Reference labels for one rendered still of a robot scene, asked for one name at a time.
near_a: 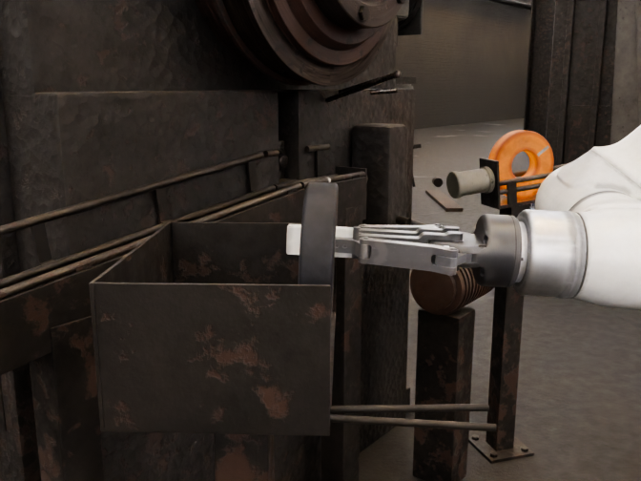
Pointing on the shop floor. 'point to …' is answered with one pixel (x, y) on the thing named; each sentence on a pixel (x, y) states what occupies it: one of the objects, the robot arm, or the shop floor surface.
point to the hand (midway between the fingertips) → (320, 240)
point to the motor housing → (444, 368)
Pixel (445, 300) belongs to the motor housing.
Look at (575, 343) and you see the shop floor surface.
